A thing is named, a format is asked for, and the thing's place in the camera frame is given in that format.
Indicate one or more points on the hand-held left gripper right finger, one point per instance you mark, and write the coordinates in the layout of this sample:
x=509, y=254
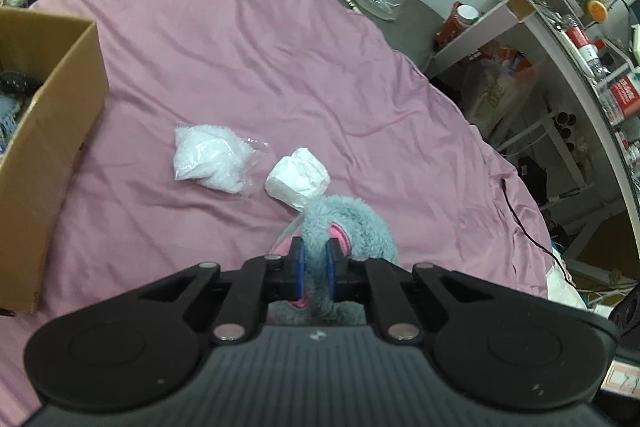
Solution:
x=330, y=271

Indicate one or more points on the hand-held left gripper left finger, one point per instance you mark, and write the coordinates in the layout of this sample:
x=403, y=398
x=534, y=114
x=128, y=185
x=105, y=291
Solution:
x=298, y=268

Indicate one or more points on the grey plush toy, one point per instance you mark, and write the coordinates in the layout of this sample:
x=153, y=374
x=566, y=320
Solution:
x=352, y=217

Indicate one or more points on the brown cardboard box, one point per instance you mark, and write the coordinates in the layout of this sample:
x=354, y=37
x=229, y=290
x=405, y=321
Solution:
x=55, y=157

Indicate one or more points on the blue-grey knitted cloth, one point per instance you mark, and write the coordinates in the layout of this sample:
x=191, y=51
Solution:
x=9, y=122

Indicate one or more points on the white pillow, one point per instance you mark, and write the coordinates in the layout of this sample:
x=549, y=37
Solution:
x=570, y=287

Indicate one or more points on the white rolled cloth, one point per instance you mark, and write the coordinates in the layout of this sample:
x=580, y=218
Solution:
x=300, y=177

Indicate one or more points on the clear bag of white cotton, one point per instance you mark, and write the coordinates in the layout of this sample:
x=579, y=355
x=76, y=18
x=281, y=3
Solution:
x=210, y=157

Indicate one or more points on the pink bed sheet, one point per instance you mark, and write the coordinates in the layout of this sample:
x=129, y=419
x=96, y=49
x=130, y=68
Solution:
x=250, y=57

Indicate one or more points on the water bottle with red label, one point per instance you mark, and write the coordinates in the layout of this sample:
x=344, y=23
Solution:
x=622, y=94

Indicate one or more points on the plastic bag under desk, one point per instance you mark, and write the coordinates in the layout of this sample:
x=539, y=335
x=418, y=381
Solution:
x=495, y=94

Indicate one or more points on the white desk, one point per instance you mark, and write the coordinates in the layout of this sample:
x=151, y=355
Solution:
x=565, y=72

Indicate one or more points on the red jar with white lid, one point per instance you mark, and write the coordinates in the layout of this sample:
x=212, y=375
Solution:
x=455, y=24

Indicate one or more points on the orange round toy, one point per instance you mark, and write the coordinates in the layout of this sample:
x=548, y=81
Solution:
x=597, y=9

